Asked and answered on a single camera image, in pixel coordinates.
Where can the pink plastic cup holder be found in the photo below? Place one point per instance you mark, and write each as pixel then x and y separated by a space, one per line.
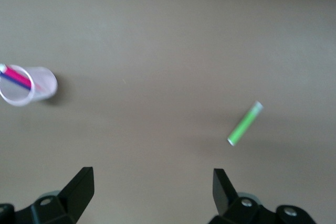
pixel 43 82

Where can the green marker pen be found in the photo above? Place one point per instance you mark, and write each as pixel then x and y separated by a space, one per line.
pixel 242 125

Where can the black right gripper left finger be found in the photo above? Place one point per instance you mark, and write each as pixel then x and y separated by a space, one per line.
pixel 73 197

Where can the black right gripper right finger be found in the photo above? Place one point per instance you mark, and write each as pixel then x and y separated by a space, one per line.
pixel 225 197

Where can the pink marker pen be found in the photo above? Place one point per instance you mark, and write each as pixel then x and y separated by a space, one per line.
pixel 17 75

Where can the purple marker pen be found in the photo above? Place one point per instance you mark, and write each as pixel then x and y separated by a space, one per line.
pixel 13 80

